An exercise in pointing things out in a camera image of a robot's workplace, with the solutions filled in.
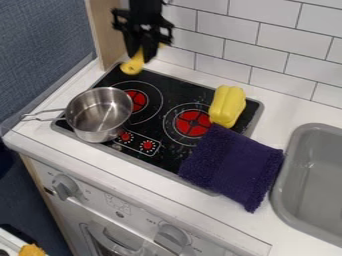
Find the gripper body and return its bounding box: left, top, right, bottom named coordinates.
left=109, top=8, right=177, bottom=45

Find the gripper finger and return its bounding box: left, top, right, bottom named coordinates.
left=122, top=31, right=145, bottom=60
left=141, top=32, right=162, bottom=64

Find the yellow brush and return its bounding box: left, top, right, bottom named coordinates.
left=118, top=42, right=169, bottom=76

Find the toy stove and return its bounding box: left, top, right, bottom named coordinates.
left=49, top=61, right=266, bottom=198

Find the silver pot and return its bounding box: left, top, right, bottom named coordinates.
left=18, top=86, right=135, bottom=144

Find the yellow toy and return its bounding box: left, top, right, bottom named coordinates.
left=208, top=84, right=248, bottom=130

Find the purple cloth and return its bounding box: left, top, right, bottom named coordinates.
left=176, top=123, right=286, bottom=214

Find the toy sink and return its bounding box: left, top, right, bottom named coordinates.
left=268, top=122, right=342, bottom=249

